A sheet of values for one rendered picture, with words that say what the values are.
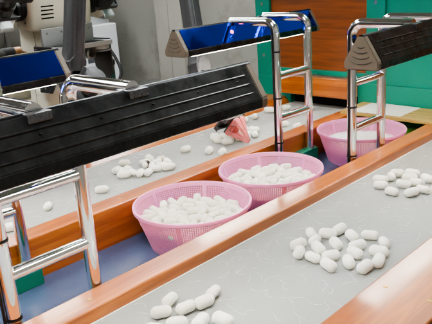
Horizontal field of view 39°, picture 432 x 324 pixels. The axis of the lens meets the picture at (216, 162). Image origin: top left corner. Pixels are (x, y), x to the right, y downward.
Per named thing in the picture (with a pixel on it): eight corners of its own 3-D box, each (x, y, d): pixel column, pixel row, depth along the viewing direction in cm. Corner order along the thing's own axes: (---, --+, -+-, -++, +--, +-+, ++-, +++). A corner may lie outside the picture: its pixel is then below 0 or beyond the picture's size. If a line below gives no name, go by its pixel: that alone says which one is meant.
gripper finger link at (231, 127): (264, 130, 182) (245, 108, 185) (249, 135, 177) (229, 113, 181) (254, 145, 187) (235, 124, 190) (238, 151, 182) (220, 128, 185)
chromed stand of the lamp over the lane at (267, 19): (230, 165, 187) (221, 18, 174) (270, 149, 201) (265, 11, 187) (278, 176, 175) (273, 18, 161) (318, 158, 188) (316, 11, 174)
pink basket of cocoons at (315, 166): (204, 216, 150) (201, 180, 147) (241, 180, 173) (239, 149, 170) (310, 227, 140) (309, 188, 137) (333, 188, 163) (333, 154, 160)
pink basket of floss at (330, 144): (324, 174, 174) (323, 142, 171) (312, 148, 199) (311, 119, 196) (417, 168, 173) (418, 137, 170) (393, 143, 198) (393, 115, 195)
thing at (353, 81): (341, 190, 160) (341, 18, 147) (379, 170, 174) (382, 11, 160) (408, 206, 148) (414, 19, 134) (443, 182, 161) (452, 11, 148)
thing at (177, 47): (164, 56, 164) (162, 29, 162) (300, 30, 206) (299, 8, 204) (184, 58, 158) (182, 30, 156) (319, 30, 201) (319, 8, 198)
